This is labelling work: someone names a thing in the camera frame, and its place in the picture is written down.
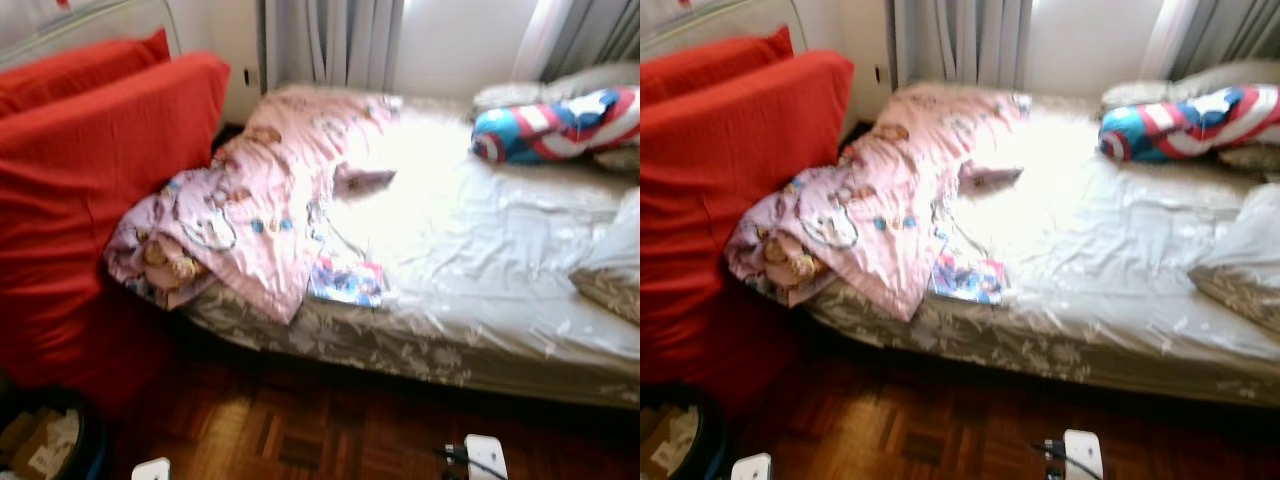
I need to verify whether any large grey floral pillow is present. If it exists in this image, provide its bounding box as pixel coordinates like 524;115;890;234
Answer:
570;190;641;326
1188;182;1280;336

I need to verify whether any black round trash bin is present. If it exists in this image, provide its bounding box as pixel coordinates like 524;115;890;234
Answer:
0;385;109;480
640;385;729;480

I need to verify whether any white printed paper scrap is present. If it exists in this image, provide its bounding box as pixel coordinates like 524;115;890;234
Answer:
660;408;701;471
30;410;81;477

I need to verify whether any colourful comic book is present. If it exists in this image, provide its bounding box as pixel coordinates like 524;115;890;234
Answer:
308;255;386;308
930;252;1007;306

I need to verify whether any brown cardboard scrap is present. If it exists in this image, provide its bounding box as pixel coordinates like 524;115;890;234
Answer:
640;408;679;479
0;408;56;479

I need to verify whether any bed with grey floral sheet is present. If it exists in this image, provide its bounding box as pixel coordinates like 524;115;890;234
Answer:
170;85;641;411
800;82;1280;409

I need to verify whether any white metal framed panel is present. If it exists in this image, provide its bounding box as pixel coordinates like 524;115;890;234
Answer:
640;0;809;61
0;0;181;71

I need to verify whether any pink cartoon print blanket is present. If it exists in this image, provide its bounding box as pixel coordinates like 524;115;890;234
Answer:
724;82;1031;323
103;85;403;326

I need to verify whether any red white blue shield bolster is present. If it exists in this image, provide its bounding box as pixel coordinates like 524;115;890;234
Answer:
470;86;641;165
1098;84;1280;164

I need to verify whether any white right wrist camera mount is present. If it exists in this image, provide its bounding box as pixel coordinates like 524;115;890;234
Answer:
1063;429;1104;480
465;434;508;480

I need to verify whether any grey window curtain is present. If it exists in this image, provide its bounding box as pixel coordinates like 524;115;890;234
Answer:
1140;0;1280;83
262;0;406;91
515;0;641;86
890;0;1036;89

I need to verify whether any red fabric mattress cushion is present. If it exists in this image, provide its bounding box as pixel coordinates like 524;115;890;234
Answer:
0;28;171;119
640;50;856;416
0;52;231;416
640;25;794;106

